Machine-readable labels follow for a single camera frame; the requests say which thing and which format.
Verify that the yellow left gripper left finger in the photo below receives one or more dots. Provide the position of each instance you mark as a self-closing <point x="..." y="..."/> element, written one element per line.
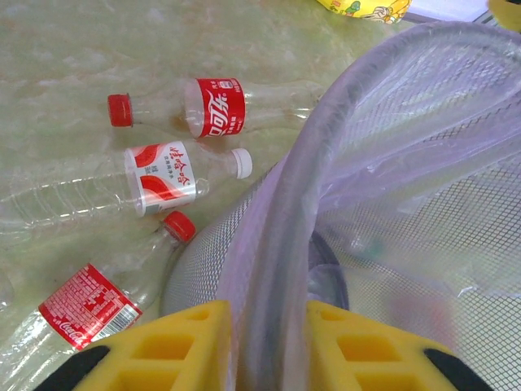
<point x="203" y="346"/>

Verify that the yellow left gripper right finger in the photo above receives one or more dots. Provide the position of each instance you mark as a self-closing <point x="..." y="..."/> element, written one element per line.
<point x="325" y="350"/>

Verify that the Coca-Cola bottle red cap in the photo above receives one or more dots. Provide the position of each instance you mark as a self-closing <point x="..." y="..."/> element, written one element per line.
<point x="220" y="108"/>
<point x="89" y="305"/>

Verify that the metal mesh waste bin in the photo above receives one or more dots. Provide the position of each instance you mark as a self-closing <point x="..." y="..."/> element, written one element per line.
<point x="203" y="264"/>

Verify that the purple plastic bin liner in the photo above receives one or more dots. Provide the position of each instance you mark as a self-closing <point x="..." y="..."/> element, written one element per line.
<point x="285" y="203"/>

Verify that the clear bottle green label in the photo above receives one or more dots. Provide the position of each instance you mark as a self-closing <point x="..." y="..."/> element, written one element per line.
<point x="376" y="246"/>

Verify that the clear water bottle white cap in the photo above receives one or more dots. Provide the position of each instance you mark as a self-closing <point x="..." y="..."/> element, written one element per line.
<point x="163" y="175"/>

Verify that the yellow cartoon snack package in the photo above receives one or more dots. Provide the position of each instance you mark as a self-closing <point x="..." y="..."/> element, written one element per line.
<point x="366" y="10"/>

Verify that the white paper sheet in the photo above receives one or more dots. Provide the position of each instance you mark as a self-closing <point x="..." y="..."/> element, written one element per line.
<point x="443" y="8"/>

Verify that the yellow object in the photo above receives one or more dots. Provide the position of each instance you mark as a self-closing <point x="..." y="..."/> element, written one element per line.
<point x="509" y="12"/>

